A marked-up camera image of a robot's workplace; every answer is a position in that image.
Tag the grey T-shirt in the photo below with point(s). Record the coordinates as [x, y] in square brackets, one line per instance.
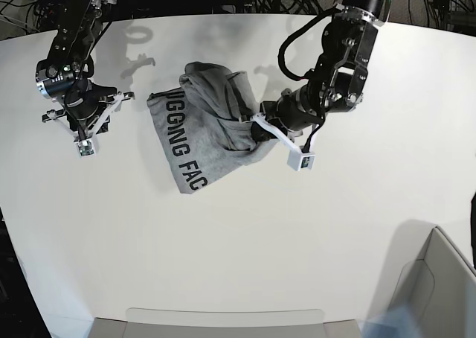
[199, 126]

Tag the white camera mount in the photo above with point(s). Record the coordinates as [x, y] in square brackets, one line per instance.
[89, 126]
[300, 156]

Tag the grey plastic bin bottom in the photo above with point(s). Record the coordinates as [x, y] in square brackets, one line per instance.
[141, 322]

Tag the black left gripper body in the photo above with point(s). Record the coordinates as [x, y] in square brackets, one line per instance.
[290, 113]

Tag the grey plastic bin right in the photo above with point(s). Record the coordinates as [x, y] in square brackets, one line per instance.
[433, 297]

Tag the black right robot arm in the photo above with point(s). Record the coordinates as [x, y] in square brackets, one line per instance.
[63, 76]

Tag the grey plastic bin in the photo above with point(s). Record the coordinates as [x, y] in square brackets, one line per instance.
[433, 297]
[141, 322]

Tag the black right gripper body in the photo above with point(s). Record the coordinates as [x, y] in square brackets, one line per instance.
[84, 102]

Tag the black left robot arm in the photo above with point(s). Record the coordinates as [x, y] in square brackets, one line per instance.
[336, 83]

